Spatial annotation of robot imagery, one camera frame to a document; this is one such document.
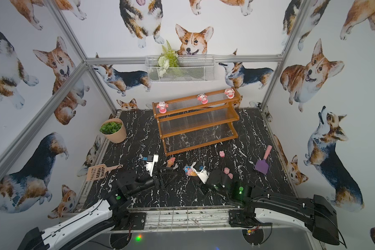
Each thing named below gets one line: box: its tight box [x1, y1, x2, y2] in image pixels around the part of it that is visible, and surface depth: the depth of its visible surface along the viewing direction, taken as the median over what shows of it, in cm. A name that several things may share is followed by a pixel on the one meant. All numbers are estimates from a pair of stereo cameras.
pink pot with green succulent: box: [98, 117, 127, 144], surface depth 96 cm
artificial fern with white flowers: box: [157, 39, 180, 78], surface depth 84 cm
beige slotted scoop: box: [85, 164, 124, 182], surface depth 92 cm
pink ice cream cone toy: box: [166, 156, 176, 168], surface depth 94 cm
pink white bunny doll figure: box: [223, 88, 235, 99], surface depth 89 cm
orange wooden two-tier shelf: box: [152, 87, 242, 156], surface depth 101 cm
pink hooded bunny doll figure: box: [156, 101, 169, 114], surface depth 81 cm
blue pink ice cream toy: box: [182, 165, 198, 177], surface depth 72 cm
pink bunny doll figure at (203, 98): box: [196, 92, 209, 105], surface depth 86 cm
